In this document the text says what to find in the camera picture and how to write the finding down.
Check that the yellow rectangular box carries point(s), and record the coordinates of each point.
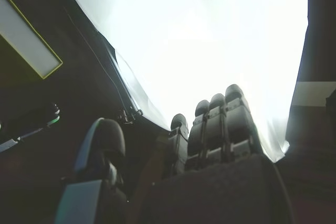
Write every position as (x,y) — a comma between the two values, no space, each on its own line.
(26,32)

